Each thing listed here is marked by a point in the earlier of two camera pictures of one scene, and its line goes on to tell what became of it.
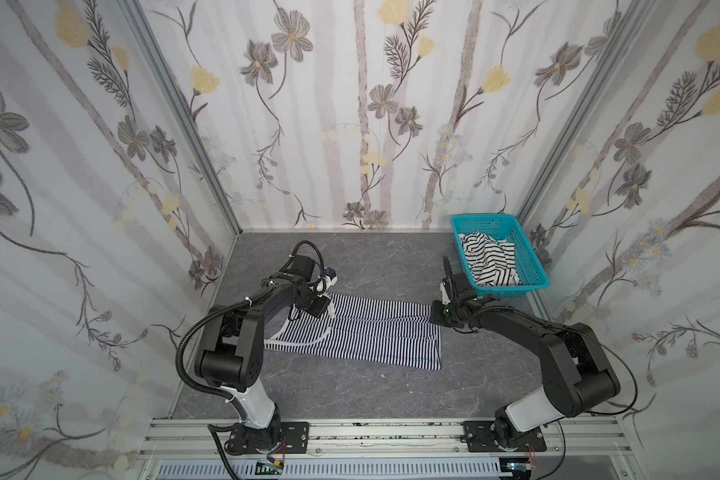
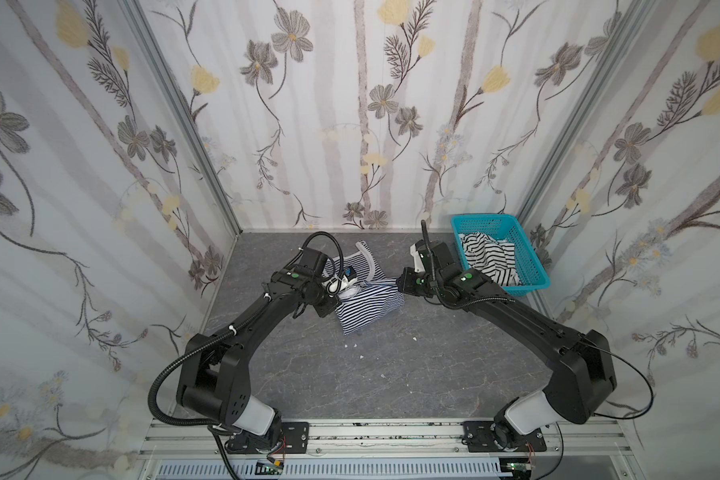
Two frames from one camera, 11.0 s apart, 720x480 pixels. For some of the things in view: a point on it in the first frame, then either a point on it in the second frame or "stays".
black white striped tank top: (493, 262) stays
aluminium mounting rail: (387, 438) stays
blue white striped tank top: (386, 332) to (379, 297)
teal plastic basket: (496, 255) stays
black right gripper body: (453, 294) to (408, 282)
